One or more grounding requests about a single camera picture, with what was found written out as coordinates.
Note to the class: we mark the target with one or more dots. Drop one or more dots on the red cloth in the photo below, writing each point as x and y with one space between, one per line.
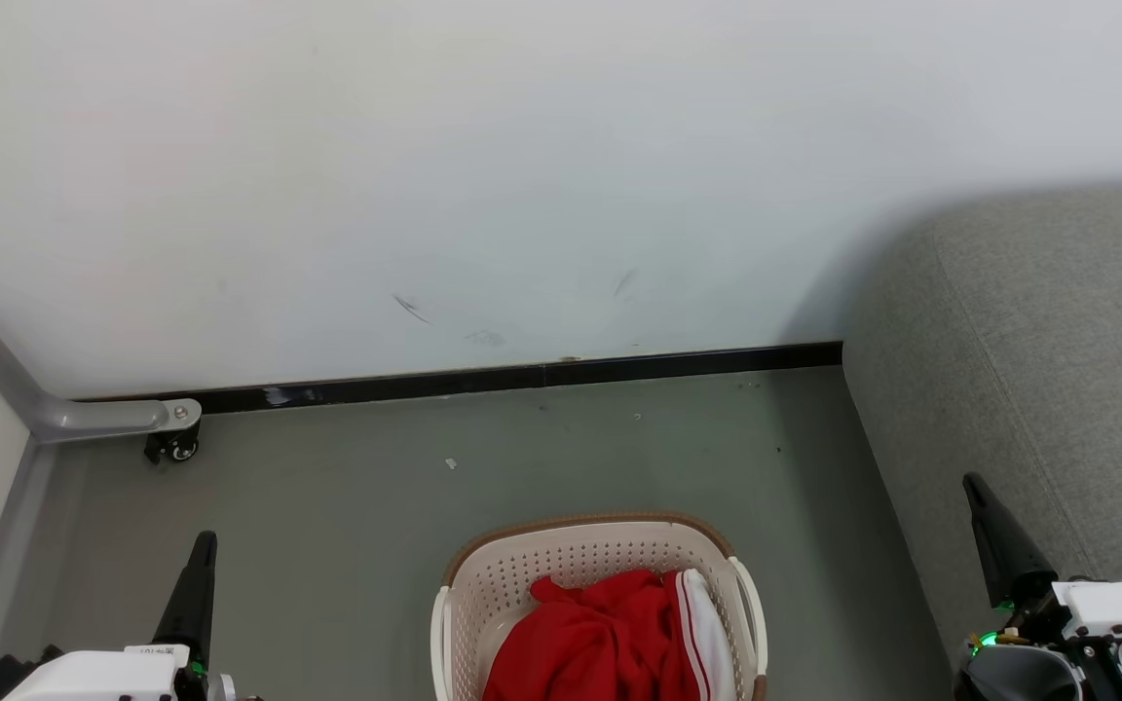
590 638

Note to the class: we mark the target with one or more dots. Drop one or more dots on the grey fabric sofa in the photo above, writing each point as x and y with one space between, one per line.
1038 370

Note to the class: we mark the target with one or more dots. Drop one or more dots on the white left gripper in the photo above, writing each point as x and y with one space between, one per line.
93 677

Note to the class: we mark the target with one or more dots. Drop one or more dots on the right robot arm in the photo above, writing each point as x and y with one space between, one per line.
1014 677

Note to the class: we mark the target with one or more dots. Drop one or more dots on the black caster wheel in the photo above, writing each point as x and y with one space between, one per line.
174 446

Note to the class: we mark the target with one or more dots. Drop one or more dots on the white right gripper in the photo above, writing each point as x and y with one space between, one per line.
1121 608

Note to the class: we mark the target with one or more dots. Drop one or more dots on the grey metal frame leg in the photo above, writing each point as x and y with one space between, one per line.
64 417

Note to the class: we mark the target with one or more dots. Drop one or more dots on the cream perforated laundry basket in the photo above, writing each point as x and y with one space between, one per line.
522 584

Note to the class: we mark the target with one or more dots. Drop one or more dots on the black baseboard strip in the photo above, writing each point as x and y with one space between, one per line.
483 380

